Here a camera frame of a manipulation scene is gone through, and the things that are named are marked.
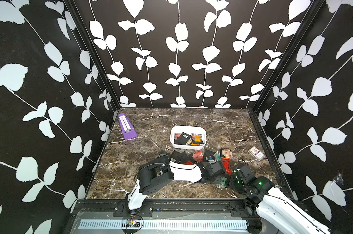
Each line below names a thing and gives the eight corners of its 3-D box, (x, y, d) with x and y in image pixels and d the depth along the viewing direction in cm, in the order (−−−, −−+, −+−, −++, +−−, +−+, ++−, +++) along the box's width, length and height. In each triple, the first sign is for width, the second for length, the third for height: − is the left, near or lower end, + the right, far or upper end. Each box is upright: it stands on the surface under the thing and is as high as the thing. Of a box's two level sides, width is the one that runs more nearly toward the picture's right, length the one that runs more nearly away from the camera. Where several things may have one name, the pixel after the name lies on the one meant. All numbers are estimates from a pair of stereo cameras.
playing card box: (258, 161, 94) (260, 160, 92) (247, 151, 98) (249, 149, 97) (264, 157, 96) (265, 155, 94) (253, 147, 101) (254, 145, 99)
